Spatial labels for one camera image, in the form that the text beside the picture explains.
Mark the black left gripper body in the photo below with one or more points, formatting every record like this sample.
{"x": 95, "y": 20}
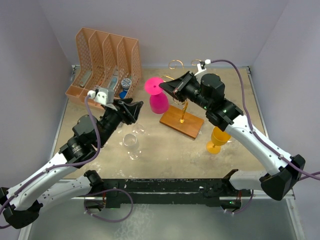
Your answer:
{"x": 111, "y": 118}

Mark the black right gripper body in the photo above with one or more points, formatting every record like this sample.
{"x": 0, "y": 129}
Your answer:
{"x": 190, "y": 90}

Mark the pink plastic wine glass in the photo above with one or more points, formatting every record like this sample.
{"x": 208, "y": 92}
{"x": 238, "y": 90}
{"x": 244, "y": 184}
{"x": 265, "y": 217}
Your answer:
{"x": 158, "y": 101}

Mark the clear wine glass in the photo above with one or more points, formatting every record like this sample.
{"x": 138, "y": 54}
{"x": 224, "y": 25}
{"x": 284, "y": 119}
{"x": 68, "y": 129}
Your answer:
{"x": 138, "y": 129}
{"x": 132, "y": 146}

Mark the yellow plastic wine glass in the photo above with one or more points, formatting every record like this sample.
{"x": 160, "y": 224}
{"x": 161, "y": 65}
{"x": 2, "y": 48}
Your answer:
{"x": 218, "y": 139}

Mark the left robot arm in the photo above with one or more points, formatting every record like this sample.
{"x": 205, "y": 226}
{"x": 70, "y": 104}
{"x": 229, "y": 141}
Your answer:
{"x": 23, "y": 203}

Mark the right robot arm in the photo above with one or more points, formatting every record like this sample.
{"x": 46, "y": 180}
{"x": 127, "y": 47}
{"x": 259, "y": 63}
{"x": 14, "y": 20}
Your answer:
{"x": 281, "y": 169}

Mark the wooden rack base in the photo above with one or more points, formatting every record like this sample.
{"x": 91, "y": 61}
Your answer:
{"x": 187, "y": 124}

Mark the blue bottle cap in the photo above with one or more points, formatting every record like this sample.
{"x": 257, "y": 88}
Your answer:
{"x": 123, "y": 94}

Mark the round blue patterned tin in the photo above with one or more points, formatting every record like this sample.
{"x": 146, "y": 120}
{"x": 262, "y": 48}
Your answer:
{"x": 126, "y": 83}

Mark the blue toothbrush package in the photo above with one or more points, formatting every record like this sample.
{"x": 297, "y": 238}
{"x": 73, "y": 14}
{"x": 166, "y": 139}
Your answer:
{"x": 113, "y": 81}

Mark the grey box with red label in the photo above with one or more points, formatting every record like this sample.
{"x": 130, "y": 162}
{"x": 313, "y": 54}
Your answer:
{"x": 85, "y": 78}

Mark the peach plastic file organizer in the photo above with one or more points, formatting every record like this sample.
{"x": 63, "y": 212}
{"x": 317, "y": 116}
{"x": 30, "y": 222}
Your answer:
{"x": 100, "y": 52}

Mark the clear glass near right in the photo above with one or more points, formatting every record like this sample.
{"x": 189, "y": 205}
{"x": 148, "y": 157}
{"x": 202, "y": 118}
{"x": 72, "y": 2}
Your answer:
{"x": 232, "y": 143}

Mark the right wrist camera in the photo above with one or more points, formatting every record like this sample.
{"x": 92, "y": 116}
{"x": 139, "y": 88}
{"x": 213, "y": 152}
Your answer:
{"x": 201, "y": 67}

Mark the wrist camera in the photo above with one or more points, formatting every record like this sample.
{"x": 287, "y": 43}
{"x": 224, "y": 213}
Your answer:
{"x": 201, "y": 67}
{"x": 101, "y": 95}

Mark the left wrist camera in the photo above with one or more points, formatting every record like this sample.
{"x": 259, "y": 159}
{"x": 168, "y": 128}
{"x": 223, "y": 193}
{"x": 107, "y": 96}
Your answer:
{"x": 101, "y": 95}

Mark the gold wire glass rack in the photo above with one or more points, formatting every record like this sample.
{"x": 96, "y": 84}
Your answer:
{"x": 172, "y": 65}

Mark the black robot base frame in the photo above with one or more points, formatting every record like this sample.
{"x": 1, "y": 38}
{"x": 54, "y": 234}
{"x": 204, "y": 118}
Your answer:
{"x": 211, "y": 192}

